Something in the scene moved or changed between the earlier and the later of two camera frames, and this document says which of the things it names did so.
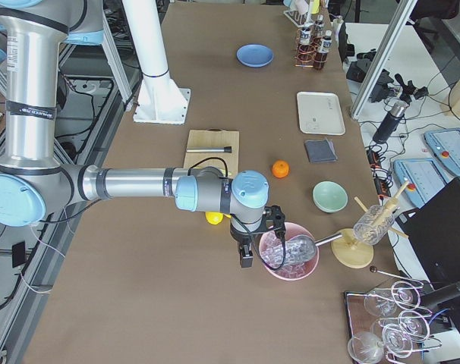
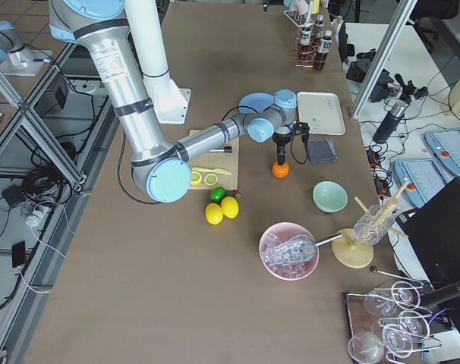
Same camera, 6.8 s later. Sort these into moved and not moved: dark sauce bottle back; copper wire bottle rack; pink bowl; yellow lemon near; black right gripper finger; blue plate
Moved: blue plate; black right gripper finger
Not moved: pink bowl; dark sauce bottle back; yellow lemon near; copper wire bottle rack
